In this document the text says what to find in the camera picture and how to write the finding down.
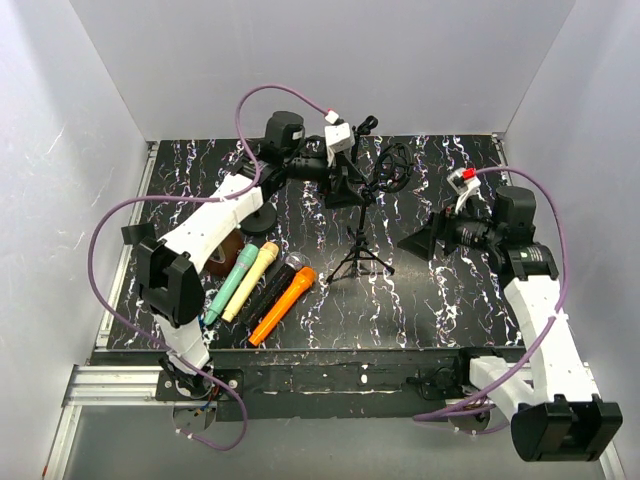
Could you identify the mint green microphone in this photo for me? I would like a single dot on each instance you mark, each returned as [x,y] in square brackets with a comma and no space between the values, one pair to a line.
[244,261]

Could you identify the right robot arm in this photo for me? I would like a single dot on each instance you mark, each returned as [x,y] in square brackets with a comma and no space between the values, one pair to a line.
[553,408]

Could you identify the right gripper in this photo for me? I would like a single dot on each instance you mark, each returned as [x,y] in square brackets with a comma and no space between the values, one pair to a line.
[422,241]

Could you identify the cream mic round stand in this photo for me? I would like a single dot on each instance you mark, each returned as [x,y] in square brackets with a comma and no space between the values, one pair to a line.
[260,222]

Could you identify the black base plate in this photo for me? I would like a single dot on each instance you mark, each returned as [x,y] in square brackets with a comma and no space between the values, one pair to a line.
[341,383]

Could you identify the silver mesh studio microphone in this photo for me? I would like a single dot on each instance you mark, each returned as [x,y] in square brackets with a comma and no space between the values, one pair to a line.
[274,288]

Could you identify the cream microphone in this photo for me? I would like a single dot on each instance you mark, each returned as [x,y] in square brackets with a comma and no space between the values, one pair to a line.
[266,255]

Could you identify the orange microphone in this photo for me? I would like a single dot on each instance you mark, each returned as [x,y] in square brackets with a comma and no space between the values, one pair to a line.
[288,292]

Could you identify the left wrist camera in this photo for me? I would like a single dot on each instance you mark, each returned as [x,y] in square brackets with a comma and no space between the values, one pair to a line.
[338,138]

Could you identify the round base mic stand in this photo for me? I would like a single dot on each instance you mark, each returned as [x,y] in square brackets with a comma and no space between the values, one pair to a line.
[133,235]

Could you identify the black tripod mic stand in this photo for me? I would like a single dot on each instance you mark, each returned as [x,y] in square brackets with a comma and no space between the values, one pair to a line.
[364,129]

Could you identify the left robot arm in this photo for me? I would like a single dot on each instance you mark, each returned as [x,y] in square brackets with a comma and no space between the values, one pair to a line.
[169,267]

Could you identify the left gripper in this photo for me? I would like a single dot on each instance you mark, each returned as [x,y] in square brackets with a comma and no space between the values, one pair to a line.
[343,193]

